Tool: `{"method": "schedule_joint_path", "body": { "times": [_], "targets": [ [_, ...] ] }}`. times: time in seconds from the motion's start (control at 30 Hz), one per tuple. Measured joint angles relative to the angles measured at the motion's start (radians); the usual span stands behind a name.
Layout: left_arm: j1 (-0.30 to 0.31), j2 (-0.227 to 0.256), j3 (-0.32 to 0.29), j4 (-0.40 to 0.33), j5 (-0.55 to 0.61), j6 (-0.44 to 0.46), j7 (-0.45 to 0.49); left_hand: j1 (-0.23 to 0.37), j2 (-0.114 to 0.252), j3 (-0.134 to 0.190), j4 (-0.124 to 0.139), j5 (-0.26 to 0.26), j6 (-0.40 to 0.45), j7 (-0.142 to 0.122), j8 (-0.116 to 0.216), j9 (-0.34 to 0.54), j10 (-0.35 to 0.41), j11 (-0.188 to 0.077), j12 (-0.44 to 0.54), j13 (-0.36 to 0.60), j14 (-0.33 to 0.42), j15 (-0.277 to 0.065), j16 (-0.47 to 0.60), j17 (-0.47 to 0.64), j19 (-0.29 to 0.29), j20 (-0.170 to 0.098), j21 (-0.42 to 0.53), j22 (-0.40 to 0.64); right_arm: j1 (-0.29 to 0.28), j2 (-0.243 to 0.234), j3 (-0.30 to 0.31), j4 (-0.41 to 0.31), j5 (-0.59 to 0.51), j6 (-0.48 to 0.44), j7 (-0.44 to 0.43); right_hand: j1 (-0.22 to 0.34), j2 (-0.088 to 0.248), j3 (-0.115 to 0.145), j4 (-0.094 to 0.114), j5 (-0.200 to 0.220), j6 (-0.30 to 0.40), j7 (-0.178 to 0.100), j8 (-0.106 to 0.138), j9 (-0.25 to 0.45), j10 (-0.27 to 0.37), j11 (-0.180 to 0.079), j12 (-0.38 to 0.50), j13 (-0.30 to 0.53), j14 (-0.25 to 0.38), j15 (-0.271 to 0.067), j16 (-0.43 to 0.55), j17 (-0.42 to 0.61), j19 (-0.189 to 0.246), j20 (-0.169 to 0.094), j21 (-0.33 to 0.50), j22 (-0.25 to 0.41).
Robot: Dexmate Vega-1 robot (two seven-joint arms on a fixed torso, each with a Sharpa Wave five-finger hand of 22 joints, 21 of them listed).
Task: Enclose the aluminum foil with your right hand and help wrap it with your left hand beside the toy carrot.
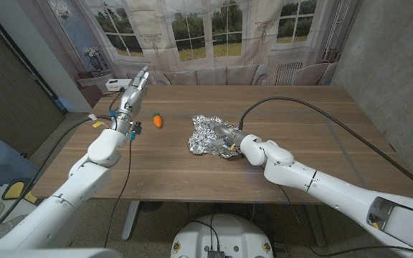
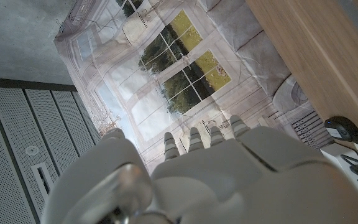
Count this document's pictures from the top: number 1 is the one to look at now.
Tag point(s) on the yellow and black pad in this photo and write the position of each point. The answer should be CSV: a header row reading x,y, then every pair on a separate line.
x,y
14,190

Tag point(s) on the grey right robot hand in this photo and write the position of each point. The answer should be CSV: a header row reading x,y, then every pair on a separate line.
x,y
233,136

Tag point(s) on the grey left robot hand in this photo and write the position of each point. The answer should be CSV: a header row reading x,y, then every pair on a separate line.
x,y
131,100

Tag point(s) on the printed window room backdrop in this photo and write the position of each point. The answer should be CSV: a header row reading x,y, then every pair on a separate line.
x,y
192,36

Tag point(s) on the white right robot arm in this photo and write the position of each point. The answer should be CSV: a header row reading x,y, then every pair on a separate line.
x,y
317,186

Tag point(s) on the white power strip box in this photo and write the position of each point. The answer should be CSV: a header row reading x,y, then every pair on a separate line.
x,y
115,85

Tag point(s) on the aluminum foil sheet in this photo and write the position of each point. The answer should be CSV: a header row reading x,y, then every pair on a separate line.
x,y
203,138

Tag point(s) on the grey table leg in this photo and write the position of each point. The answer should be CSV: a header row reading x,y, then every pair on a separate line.
x,y
130,222
315,225

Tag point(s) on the orange toy carrot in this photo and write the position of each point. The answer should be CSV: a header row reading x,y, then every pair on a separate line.
x,y
157,122

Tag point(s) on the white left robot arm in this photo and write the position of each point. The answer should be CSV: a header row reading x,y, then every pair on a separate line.
x,y
77,186

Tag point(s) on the white robot torso base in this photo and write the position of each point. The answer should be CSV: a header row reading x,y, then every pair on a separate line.
x,y
221,236

